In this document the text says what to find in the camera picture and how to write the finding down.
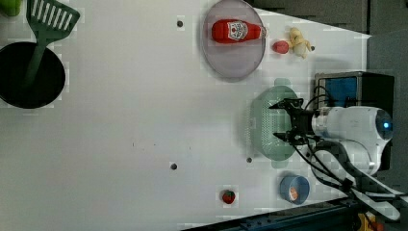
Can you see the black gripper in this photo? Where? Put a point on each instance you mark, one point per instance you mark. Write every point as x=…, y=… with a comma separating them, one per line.
x=301, y=121

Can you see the green plastic strainer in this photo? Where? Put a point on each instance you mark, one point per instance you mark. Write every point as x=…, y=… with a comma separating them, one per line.
x=265, y=121

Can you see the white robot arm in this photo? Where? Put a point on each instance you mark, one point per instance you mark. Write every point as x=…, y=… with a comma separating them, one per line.
x=331, y=165

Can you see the toy stove with blue top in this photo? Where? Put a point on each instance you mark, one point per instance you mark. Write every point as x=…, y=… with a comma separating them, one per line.
x=352, y=89

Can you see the blue bowl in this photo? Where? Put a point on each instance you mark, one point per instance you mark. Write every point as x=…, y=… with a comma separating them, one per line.
x=300, y=183

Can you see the red plush strawberry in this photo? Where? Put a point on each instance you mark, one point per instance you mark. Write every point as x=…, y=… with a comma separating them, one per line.
x=281, y=47

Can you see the orange slice toy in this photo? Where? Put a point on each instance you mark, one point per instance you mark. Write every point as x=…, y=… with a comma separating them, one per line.
x=293, y=194

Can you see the yellow plush toy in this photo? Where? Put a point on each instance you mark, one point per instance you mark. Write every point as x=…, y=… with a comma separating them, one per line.
x=300, y=46

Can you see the grey round plate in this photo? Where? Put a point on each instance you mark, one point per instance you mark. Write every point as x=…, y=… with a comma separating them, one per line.
x=231, y=61

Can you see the small red tomato toy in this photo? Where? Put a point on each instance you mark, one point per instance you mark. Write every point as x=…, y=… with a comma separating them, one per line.
x=228, y=197

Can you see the red plush ketchup bottle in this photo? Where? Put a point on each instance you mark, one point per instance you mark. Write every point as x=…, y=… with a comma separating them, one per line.
x=229, y=31

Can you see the black round pan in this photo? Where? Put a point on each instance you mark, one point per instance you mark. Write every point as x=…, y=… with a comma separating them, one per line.
x=21, y=88

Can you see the dark green slotted spatula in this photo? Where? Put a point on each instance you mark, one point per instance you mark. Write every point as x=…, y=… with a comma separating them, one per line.
x=50, y=21

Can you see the lime green object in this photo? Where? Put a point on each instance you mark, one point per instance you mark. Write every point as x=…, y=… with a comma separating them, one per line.
x=10, y=7

